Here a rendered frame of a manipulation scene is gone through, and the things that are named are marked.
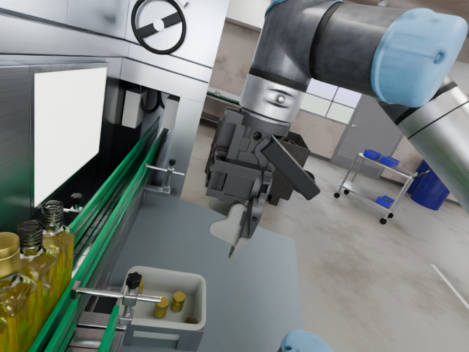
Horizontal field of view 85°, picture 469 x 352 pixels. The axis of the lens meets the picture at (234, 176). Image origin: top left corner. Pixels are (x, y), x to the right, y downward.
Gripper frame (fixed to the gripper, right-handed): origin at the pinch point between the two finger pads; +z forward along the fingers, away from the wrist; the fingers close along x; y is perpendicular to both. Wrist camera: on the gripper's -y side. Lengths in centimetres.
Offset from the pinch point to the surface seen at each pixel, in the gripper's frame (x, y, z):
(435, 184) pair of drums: -406, -495, 66
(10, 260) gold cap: 7.0, 28.0, 4.0
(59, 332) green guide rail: 3.6, 23.7, 21.6
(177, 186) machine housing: -90, 11, 40
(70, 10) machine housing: -43, 46, -25
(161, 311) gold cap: -15.5, 7.4, 38.4
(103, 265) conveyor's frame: -20.2, 24.6, 30.4
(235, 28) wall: -654, -29, -107
